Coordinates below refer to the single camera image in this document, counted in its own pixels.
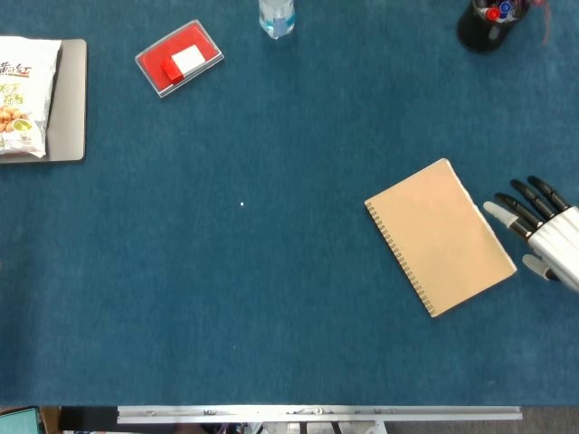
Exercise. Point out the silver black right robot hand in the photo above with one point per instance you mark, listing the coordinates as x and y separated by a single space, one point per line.
558 239

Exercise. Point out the kraft cover spiral notebook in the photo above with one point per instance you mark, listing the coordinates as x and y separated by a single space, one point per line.
439 235

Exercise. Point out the black mesh pen holder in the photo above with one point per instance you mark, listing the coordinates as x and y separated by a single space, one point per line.
479 36

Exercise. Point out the red cap marker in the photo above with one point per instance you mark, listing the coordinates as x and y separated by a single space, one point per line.
493 15

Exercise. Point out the blue cap marker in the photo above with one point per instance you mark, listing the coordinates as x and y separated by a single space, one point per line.
505 7

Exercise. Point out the upright clear water bottle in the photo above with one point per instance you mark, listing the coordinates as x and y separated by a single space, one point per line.
277 18

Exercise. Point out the red stamp pad case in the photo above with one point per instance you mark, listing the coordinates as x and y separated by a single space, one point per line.
199 38

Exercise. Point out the red and white stamp block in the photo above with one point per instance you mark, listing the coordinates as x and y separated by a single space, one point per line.
187 59

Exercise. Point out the grey closed laptop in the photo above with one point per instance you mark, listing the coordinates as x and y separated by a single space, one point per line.
70 113

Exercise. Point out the white snack bag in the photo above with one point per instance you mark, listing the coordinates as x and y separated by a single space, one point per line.
22 90

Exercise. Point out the teal flat object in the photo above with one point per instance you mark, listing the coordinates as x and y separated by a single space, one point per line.
18 422

